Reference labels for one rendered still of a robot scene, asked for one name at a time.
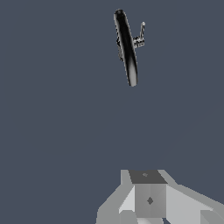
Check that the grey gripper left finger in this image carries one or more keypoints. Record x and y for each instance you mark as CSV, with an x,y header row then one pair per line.
x,y
128,204

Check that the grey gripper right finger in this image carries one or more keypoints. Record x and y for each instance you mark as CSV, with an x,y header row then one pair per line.
x,y
180,204

